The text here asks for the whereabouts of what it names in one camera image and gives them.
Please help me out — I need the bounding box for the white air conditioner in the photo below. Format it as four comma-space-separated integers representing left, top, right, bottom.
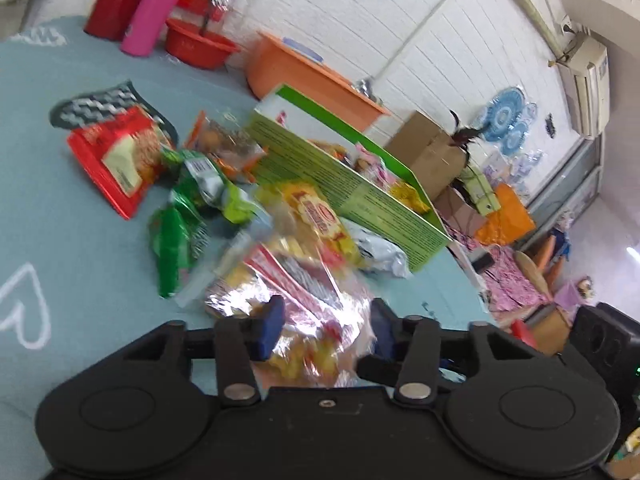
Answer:
556, 32, 613, 140

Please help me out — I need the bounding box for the small blue paper fan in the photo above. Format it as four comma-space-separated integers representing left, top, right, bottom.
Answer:
500, 120, 531, 157

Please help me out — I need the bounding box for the orange bag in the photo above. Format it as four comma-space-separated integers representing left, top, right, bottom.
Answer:
472, 182, 537, 247

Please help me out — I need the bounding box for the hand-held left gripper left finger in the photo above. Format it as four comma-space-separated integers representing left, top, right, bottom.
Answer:
122, 296, 286, 407

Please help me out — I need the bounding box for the small cardboard box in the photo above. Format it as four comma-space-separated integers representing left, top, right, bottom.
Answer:
434, 187, 487, 237

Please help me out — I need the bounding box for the red thermos jug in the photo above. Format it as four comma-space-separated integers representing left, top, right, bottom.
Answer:
84, 0, 168, 42

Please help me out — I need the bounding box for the pink bottle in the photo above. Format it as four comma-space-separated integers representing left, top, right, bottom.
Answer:
120, 0, 202, 57

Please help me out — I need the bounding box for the glass pitcher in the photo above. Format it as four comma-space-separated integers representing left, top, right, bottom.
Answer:
197, 0, 238, 36

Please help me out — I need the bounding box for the green cardboard box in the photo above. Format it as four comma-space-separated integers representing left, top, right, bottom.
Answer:
247, 84, 453, 273

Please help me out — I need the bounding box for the clear yellow popcorn packet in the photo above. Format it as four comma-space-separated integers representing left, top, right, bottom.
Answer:
202, 240, 386, 383

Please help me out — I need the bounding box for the large blue paper fan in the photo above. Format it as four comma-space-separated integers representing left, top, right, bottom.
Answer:
484, 87, 527, 141

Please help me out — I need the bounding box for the pink floral cloth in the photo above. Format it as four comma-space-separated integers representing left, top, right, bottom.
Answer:
480, 242, 553, 313

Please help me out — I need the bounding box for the blue lid container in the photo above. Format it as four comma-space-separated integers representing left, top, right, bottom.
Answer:
281, 37, 328, 64

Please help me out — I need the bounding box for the small green box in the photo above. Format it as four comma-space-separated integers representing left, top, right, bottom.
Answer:
459, 165, 502, 215

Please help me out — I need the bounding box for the large cardboard box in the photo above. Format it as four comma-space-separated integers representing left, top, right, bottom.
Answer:
382, 110, 471, 202

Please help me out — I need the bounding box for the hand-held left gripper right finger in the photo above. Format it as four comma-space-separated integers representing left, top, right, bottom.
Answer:
356, 298, 543, 406

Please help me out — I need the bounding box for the purple leaf plant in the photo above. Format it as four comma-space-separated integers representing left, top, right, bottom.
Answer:
447, 109, 487, 161

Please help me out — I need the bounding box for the yellow packet red label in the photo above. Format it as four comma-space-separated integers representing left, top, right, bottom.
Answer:
276, 181, 362, 267

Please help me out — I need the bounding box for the pink snack packet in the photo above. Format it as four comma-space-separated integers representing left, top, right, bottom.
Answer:
354, 152, 396, 186

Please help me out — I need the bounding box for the red noodle packet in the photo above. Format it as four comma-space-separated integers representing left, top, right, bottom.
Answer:
66, 105, 177, 220

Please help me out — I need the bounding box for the orange fruit print packet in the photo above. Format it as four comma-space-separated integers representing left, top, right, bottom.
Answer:
187, 110, 268, 183

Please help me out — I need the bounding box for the white snack packet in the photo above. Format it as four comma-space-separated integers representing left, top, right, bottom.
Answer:
345, 220, 415, 279

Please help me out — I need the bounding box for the red plastic basin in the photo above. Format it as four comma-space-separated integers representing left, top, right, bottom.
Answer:
164, 17, 242, 71

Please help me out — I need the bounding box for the orange plastic basin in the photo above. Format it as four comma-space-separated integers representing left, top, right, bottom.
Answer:
245, 30, 392, 137

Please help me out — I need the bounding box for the yellow chips bag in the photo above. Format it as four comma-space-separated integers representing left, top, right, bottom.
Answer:
389, 181, 431, 213

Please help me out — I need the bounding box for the teal printed tablecloth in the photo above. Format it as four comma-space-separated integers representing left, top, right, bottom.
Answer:
0, 15, 496, 411

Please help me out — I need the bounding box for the dark green snack packet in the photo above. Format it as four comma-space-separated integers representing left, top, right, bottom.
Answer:
147, 205, 211, 300

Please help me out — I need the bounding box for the green packet white barcode label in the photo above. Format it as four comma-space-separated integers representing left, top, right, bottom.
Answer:
167, 149, 266, 225

